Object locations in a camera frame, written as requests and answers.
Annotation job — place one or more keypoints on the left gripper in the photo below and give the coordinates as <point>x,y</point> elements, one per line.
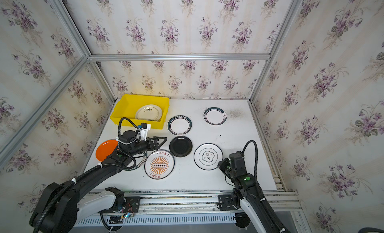
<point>153,143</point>

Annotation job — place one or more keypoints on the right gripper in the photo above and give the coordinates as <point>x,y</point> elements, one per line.
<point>223,166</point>

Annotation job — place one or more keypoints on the white plate black quatrefoil outline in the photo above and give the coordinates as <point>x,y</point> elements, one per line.
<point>207,156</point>

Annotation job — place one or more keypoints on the cream plate black floral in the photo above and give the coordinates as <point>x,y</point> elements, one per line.
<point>156,113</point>

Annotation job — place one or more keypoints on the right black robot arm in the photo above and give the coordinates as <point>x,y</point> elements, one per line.
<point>248,195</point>

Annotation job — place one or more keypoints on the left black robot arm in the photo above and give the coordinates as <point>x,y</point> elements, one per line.
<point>60,208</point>

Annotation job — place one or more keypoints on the yellow plastic bin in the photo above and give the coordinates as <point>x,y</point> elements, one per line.
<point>130,105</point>

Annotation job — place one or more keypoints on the large green rimmed plate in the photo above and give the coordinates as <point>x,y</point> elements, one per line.
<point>137,161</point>

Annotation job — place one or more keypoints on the orange sunburst pattern plate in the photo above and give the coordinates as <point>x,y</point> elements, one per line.
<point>159,164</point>

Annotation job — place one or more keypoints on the green red ringed plate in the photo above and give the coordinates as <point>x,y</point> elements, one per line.
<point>179,125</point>

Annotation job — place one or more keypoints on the small green ringed plate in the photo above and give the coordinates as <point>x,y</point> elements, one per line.
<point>215,116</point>

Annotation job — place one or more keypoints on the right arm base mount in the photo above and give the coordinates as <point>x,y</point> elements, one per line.
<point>230,202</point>

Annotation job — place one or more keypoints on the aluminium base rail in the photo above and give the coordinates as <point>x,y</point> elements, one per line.
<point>190,202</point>

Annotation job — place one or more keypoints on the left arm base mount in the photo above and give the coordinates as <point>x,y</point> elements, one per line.
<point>129,204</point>

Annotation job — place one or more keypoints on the aluminium frame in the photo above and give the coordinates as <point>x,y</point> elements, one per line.
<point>89,59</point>

